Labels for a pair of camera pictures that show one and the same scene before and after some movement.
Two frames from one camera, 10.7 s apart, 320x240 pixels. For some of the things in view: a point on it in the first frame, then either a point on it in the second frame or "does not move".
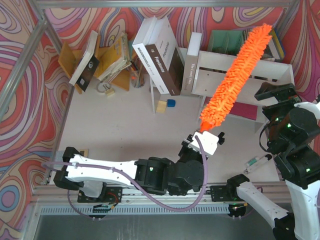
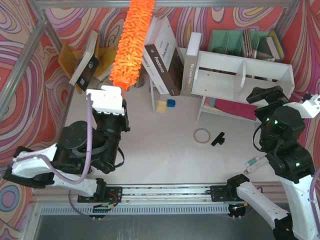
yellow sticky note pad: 161,106 does not move
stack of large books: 159,48 does not move
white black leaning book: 88,64 does not move
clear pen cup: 137,77 does not move
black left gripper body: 220,136 → 110,117
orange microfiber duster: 232,81 → 128,56
